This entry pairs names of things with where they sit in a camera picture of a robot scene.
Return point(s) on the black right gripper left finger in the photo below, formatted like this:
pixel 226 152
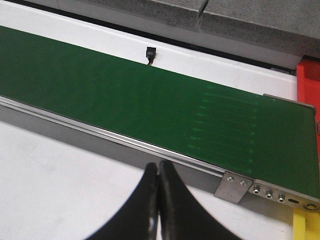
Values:
pixel 137 219

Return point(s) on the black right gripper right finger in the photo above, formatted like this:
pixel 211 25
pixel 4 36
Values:
pixel 182 216

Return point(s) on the green conveyor belt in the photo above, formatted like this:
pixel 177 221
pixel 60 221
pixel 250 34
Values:
pixel 258 136

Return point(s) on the yellow plastic tray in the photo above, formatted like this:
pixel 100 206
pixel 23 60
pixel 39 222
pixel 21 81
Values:
pixel 306 225

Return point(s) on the small black sensor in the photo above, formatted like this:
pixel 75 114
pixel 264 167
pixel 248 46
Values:
pixel 150 54

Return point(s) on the red plastic tray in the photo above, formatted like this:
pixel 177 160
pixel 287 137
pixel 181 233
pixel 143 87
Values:
pixel 308 82

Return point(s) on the grey granite slab left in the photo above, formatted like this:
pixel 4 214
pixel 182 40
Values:
pixel 175 13

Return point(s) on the grey granite slab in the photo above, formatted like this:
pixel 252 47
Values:
pixel 175 13
pixel 278 32

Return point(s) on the grey granite slab right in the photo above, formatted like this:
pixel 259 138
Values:
pixel 278 32

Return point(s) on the aluminium conveyor side rail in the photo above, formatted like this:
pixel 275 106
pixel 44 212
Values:
pixel 224 184

